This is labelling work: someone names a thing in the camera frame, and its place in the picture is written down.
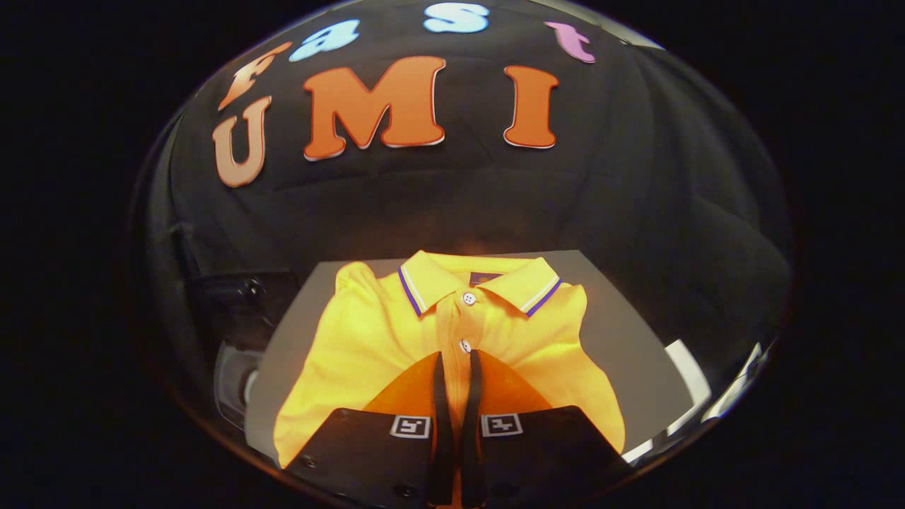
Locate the yellow polo shirt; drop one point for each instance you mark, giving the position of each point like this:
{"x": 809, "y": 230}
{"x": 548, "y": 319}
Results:
{"x": 368, "y": 339}

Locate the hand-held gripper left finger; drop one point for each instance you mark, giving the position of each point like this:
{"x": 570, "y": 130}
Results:
{"x": 443, "y": 452}

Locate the black backdrop cloth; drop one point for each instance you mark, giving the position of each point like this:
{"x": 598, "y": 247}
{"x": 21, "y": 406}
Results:
{"x": 452, "y": 198}

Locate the dark grey washing machine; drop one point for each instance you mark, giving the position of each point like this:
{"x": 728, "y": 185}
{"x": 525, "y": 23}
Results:
{"x": 237, "y": 382}

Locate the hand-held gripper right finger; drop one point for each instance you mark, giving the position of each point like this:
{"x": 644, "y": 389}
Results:
{"x": 472, "y": 452}

